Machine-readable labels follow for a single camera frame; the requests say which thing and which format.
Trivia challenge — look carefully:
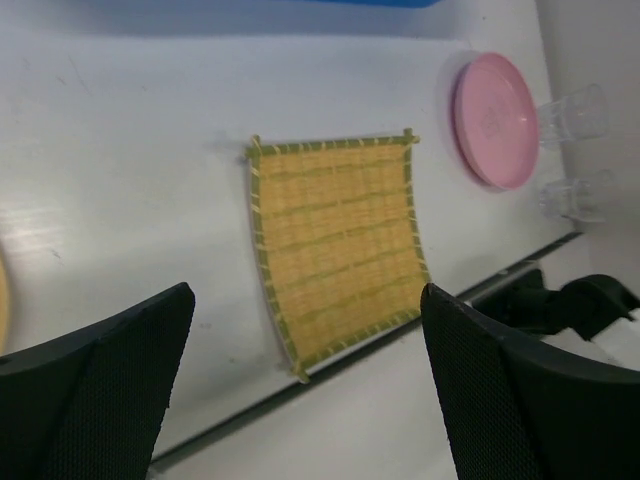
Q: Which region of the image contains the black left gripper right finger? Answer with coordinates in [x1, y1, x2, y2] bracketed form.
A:
[421, 283, 639, 479]

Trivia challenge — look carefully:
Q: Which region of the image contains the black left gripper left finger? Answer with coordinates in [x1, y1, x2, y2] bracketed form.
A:
[1, 283, 195, 479]

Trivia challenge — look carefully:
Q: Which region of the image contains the clear plastic cup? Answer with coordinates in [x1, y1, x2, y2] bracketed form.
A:
[537, 84, 610, 147]
[539, 170, 616, 223]

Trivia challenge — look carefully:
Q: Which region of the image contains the pink plastic plate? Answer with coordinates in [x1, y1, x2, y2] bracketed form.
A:
[452, 52, 539, 190]

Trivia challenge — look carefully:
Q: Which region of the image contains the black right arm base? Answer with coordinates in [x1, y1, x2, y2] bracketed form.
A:
[471, 269, 639, 340]

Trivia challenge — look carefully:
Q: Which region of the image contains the blue plastic bin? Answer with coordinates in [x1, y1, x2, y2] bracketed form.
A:
[89, 0, 438, 13]

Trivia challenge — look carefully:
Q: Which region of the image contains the tan plate edge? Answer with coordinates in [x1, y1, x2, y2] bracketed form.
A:
[0, 262, 11, 351]

